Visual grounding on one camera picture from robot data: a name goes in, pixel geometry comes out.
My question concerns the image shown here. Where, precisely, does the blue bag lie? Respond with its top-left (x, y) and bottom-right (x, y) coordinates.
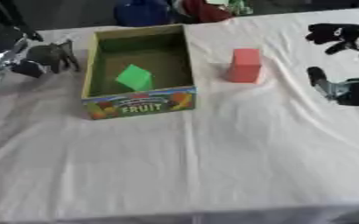
top-left (112, 0), bottom-right (172, 28)

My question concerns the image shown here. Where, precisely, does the red rectangular block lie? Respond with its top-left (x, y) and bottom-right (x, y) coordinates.
top-left (223, 47), bottom-right (264, 84)

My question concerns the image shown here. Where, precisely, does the red bag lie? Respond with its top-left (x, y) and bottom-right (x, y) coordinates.
top-left (178, 0), bottom-right (235, 25)

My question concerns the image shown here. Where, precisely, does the black tripod leg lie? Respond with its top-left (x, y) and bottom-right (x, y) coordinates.
top-left (0, 0), bottom-right (45, 42)

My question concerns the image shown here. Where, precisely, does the cardboard box with green inside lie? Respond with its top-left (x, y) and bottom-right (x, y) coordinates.
top-left (80, 24), bottom-right (198, 121)

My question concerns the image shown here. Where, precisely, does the green block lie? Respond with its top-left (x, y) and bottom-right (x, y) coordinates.
top-left (113, 63), bottom-right (155, 92)

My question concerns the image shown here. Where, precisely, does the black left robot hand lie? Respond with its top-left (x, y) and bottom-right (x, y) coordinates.
top-left (11, 38), bottom-right (83, 79)

